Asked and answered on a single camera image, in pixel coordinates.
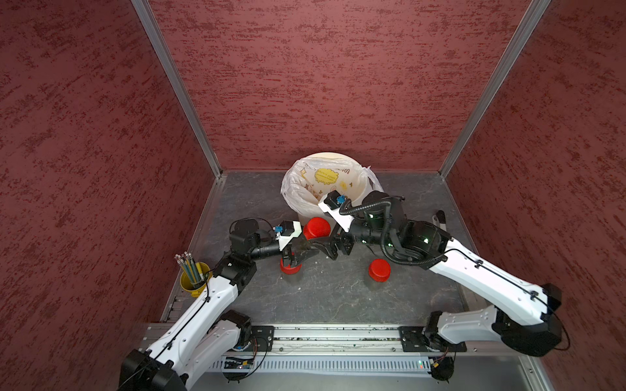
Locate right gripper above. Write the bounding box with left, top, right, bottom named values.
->
left=310, top=204, right=398, bottom=257

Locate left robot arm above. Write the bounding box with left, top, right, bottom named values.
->
left=118, top=218, right=331, bottom=390

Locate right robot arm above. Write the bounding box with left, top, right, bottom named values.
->
left=318, top=191, right=567, bottom=357

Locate white printed bin liner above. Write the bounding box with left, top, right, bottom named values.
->
left=280, top=155, right=386, bottom=218

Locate yellow pencil cup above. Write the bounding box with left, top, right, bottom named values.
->
left=179, top=263, right=213, bottom=298

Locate grey black stapler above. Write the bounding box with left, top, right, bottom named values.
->
left=433, top=210, right=447, bottom=231

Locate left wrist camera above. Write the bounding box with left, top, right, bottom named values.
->
left=274, top=221, right=303, bottom=251

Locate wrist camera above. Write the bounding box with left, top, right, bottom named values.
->
left=274, top=221, right=303, bottom=251
left=318, top=191, right=355, bottom=232

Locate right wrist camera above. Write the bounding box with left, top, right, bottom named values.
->
left=318, top=191, right=355, bottom=232

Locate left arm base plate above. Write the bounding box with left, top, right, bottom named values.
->
left=229, top=325, right=276, bottom=355

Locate aluminium mounting rail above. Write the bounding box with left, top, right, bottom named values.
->
left=139, top=322, right=536, bottom=357

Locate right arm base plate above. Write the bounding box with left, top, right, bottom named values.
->
left=398, top=326, right=467, bottom=355

